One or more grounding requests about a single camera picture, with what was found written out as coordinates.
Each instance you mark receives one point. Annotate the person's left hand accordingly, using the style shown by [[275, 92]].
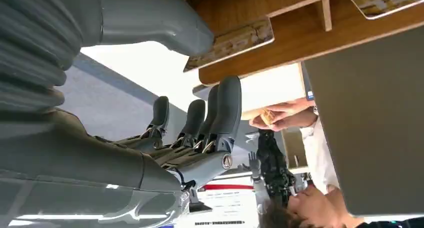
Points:
[[291, 106]]

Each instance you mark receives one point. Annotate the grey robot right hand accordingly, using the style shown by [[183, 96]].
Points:
[[99, 160]]

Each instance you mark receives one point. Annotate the person's right hand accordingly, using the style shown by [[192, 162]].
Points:
[[278, 124]]

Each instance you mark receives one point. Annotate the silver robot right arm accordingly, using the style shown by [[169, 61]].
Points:
[[33, 38]]

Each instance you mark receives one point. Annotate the brown wooden cabinet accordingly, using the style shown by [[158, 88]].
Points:
[[293, 147]]

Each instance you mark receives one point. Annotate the black humanoid robot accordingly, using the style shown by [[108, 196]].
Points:
[[273, 167]]

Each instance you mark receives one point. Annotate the person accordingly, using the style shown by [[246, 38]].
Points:
[[318, 153]]

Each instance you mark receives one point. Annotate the wooden slotted card box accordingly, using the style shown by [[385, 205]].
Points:
[[281, 38]]

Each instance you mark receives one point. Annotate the red barrier belt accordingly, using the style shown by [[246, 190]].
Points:
[[228, 187]]

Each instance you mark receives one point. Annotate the grey laptop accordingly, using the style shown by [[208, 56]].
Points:
[[371, 120]]

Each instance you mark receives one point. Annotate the white printed sign board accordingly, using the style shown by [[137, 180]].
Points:
[[228, 206]]

